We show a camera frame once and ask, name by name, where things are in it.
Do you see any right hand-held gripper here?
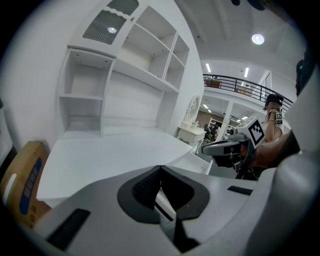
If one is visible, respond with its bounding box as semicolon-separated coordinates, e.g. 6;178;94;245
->
201;116;266;180

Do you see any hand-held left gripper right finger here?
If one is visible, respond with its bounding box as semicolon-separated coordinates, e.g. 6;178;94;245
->
160;165;258;253

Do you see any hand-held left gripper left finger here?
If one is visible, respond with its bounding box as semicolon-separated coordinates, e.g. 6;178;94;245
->
33;165;180;254

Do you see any person's right forearm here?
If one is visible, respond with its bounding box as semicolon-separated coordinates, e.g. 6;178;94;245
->
252;129;301;173

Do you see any white desk with hutch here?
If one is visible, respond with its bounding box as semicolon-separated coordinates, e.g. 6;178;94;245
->
36;0;216;208

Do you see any cream carved vanity table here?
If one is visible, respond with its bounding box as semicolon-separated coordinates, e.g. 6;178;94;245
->
176;124;207;149

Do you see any oval vanity mirror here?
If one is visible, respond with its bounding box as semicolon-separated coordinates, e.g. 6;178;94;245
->
186;94;202;127

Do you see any black balcony railing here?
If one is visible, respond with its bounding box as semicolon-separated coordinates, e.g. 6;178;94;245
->
202;73;295;111

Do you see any brown cardboard box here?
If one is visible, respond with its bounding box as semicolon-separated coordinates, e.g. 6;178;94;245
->
0;141;52;230

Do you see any round ceiling lamp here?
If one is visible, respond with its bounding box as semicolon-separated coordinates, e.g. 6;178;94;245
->
251;33;265;46

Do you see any arched glass cabinet door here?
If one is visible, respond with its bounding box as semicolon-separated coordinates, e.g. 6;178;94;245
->
82;0;140;46

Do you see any black head-worn camera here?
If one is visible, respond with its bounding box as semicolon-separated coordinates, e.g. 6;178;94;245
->
229;0;266;11

